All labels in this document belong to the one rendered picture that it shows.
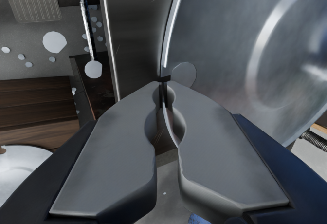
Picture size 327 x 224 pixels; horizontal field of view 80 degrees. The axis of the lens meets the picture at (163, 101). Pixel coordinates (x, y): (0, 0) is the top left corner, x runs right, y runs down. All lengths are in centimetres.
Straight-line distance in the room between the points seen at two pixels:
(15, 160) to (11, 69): 38
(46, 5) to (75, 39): 23
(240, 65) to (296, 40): 6
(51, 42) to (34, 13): 49
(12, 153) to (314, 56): 70
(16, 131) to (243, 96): 59
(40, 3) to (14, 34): 23
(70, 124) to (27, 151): 14
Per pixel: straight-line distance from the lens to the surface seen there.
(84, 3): 71
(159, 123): 15
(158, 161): 41
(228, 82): 17
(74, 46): 92
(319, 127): 154
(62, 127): 66
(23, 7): 73
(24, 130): 66
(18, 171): 74
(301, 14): 20
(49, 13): 73
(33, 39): 91
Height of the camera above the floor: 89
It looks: 49 degrees down
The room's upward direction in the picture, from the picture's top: 137 degrees clockwise
